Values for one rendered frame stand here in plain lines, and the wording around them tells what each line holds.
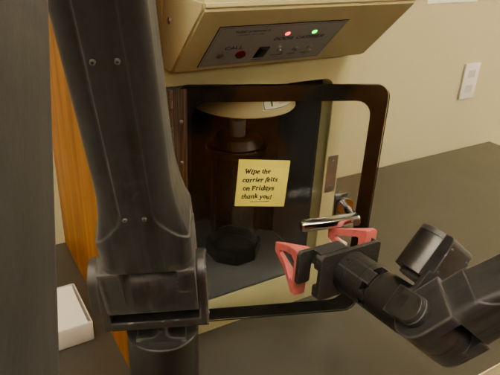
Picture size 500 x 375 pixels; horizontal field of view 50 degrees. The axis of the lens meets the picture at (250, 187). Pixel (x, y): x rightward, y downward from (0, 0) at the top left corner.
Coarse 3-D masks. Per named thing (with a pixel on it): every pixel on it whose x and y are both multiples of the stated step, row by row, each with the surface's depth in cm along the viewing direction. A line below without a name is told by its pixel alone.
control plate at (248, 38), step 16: (224, 32) 62; (240, 32) 63; (256, 32) 65; (272, 32) 66; (304, 32) 69; (320, 32) 70; (336, 32) 72; (208, 48) 64; (224, 48) 66; (240, 48) 67; (256, 48) 68; (272, 48) 70; (288, 48) 72; (304, 48) 73; (320, 48) 75; (208, 64) 68; (224, 64) 70
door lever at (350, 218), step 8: (344, 200) 82; (344, 208) 81; (352, 208) 83; (336, 216) 78; (344, 216) 78; (352, 216) 78; (304, 224) 77; (312, 224) 77; (320, 224) 77; (328, 224) 78; (336, 224) 78; (344, 224) 78; (352, 224) 78
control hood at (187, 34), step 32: (192, 0) 58; (224, 0) 58; (256, 0) 60; (288, 0) 62; (320, 0) 64; (352, 0) 66; (384, 0) 69; (192, 32) 60; (352, 32) 74; (384, 32) 77; (192, 64) 67; (256, 64) 74
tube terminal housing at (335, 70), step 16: (160, 0) 66; (160, 16) 67; (160, 32) 68; (272, 64) 78; (288, 64) 79; (304, 64) 81; (320, 64) 82; (336, 64) 84; (176, 80) 71; (192, 80) 72; (208, 80) 73; (224, 80) 75; (240, 80) 76; (256, 80) 77; (272, 80) 79; (288, 80) 80; (304, 80) 82; (336, 80) 85
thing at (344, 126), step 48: (192, 96) 71; (240, 96) 72; (288, 96) 73; (336, 96) 74; (384, 96) 75; (192, 144) 74; (240, 144) 75; (288, 144) 76; (336, 144) 78; (192, 192) 77; (288, 192) 80; (336, 192) 81; (240, 240) 82; (288, 240) 84; (240, 288) 86; (288, 288) 88
